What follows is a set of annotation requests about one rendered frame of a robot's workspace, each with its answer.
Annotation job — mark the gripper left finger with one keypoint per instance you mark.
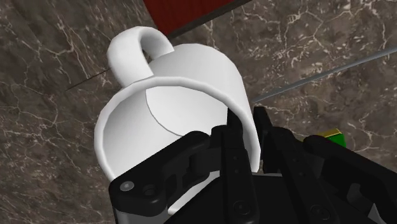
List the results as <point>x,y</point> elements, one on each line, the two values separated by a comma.
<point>173,173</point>

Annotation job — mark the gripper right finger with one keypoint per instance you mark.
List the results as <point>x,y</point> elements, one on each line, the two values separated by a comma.
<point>313,173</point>

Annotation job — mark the white mug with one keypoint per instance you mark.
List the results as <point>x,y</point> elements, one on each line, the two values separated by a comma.
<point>173,102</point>

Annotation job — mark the green and yellow block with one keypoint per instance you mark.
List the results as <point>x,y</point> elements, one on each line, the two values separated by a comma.
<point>336,138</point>

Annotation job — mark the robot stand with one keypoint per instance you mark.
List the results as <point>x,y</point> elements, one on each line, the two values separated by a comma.
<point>183,12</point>

